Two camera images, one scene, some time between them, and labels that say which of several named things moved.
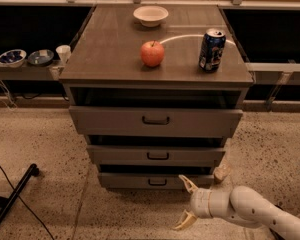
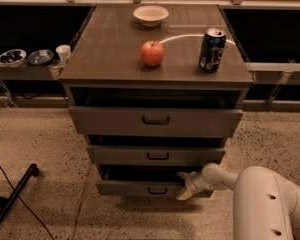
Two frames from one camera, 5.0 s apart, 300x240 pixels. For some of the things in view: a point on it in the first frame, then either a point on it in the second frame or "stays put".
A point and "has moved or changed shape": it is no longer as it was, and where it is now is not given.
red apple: x=152 y=53 stays put
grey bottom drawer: x=154 y=180 has moved or changed shape
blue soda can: x=211 y=50 stays put
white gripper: x=200 y=203 -> x=191 y=183
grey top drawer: x=152 y=121 stays put
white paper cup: x=64 y=52 stays put
